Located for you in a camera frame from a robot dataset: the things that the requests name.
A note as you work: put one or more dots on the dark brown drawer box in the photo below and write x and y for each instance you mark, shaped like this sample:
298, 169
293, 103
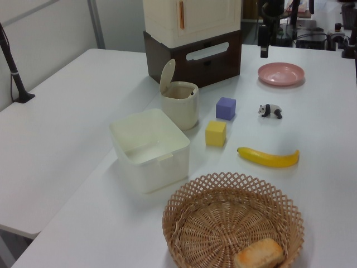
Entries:
195, 64

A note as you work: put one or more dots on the cream round dustbin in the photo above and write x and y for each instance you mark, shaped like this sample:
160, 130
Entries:
181, 111

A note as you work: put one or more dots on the purple cube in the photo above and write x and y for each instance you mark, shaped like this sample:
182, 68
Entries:
225, 109

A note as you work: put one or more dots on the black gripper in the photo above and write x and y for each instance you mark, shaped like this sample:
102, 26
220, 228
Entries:
263, 35

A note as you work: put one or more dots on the yellow toy banana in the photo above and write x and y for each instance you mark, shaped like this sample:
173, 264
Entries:
269, 158

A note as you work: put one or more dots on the cream dustbin flip lid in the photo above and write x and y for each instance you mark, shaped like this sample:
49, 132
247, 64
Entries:
167, 74

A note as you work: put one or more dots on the toy panda figure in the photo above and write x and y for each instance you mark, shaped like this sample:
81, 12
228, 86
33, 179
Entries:
270, 110

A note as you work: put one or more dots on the white plastic storage box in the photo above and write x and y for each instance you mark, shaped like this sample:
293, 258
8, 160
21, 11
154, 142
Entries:
150, 150

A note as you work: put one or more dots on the toy bread loaf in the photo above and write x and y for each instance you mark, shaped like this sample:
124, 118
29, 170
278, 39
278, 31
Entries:
259, 255

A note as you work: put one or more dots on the pink plate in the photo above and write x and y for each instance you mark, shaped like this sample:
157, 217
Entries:
280, 73

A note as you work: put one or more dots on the woven wicker basket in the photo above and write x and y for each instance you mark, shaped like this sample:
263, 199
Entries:
223, 223

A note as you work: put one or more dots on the yellow cube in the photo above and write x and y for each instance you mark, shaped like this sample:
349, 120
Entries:
214, 134

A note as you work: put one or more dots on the black clamp mount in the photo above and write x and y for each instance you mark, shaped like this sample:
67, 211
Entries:
348, 47

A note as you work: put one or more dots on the grey metal partition post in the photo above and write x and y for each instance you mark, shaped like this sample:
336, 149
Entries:
97, 23

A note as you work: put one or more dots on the black camera stand pole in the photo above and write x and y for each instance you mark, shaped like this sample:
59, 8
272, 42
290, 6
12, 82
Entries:
12, 69

